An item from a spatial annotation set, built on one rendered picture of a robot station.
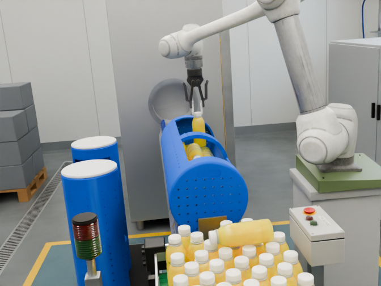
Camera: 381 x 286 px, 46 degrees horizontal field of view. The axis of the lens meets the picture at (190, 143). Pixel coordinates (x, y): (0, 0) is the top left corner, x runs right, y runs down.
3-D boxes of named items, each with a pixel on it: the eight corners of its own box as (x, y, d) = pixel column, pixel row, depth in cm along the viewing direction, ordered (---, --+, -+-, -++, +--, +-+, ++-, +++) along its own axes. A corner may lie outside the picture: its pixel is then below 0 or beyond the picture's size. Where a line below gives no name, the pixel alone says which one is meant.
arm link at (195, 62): (183, 56, 226) (184, 68, 228) (185, 58, 217) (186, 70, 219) (201, 55, 227) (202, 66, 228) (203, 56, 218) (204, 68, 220)
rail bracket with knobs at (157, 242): (172, 262, 157) (169, 235, 155) (173, 273, 150) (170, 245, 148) (144, 265, 157) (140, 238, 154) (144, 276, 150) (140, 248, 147)
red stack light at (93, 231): (101, 228, 115) (99, 214, 114) (98, 239, 109) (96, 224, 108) (75, 231, 115) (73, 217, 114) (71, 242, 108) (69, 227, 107)
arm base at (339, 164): (343, 154, 212) (344, 143, 210) (363, 171, 191) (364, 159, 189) (305, 155, 211) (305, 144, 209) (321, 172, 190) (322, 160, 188)
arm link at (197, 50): (190, 55, 229) (175, 58, 219) (187, 24, 225) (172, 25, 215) (208, 54, 223) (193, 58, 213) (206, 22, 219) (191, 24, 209)
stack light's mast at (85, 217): (106, 266, 118) (98, 210, 114) (104, 280, 112) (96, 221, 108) (81, 269, 117) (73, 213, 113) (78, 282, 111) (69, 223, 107)
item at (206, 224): (227, 245, 160) (225, 213, 157) (228, 248, 158) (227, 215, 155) (199, 248, 159) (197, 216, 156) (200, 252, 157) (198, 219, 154)
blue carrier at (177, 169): (213, 164, 249) (212, 113, 241) (248, 234, 164) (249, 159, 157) (161, 167, 246) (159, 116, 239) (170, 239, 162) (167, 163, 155)
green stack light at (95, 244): (103, 245, 116) (101, 228, 115) (101, 258, 110) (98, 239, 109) (78, 248, 116) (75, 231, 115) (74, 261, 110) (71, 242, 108)
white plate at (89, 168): (97, 177, 210) (97, 180, 211) (126, 160, 235) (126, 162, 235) (49, 174, 220) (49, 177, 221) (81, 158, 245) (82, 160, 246)
